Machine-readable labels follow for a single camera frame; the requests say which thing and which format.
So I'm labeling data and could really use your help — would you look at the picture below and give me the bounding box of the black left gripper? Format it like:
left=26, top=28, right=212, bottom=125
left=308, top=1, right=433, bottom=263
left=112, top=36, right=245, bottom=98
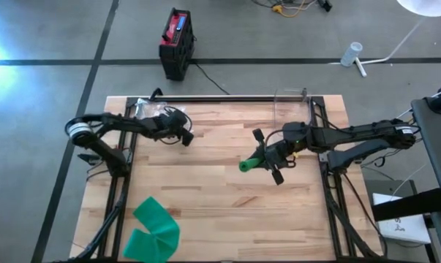
left=154, top=108, right=195, bottom=147

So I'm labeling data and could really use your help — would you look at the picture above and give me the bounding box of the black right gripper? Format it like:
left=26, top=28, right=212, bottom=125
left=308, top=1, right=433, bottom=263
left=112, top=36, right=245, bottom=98
left=252, top=127, right=298, bottom=186

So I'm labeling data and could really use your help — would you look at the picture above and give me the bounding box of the light green crepe bandage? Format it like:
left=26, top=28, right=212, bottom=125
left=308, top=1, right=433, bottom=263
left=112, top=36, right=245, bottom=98
left=238, top=157, right=264, bottom=174

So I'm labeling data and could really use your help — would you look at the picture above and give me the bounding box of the teal green elastic bandage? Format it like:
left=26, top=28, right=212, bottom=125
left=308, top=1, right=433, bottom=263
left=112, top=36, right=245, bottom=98
left=122, top=196, right=181, bottom=263

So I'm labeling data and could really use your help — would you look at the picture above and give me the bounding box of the clear plastic bag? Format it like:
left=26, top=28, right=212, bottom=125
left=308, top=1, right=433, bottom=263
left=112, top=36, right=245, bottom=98
left=134, top=97, right=187, bottom=122

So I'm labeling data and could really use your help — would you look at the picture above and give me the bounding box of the clear plastic container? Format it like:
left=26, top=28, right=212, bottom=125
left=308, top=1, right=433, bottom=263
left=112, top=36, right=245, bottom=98
left=273, top=86, right=313, bottom=129

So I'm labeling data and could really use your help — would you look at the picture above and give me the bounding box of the red and black battery box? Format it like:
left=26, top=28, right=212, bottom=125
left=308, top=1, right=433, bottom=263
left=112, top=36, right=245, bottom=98
left=158, top=7, right=196, bottom=82

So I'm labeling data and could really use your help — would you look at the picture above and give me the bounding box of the white flat box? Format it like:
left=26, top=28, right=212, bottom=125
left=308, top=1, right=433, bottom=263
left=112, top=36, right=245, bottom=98
left=372, top=192, right=432, bottom=245

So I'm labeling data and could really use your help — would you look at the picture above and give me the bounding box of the white floor lamp base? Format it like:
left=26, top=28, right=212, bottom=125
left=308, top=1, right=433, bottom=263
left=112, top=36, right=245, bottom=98
left=328, top=0, right=441, bottom=79

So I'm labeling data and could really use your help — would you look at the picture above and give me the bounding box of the black cable loop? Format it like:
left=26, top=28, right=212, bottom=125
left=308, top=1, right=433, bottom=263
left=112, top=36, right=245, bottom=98
left=148, top=87, right=165, bottom=102

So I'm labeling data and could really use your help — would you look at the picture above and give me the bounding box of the black power cable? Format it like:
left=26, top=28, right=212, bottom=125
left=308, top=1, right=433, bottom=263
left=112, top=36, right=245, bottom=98
left=193, top=62, right=231, bottom=96

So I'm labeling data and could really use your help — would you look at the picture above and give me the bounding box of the black aluminium table frame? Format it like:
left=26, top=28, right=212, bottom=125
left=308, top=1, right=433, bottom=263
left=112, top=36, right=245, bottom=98
left=51, top=94, right=389, bottom=263

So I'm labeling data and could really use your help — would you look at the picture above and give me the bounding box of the yellow cable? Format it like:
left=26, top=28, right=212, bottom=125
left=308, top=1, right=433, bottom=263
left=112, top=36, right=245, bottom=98
left=272, top=2, right=307, bottom=18

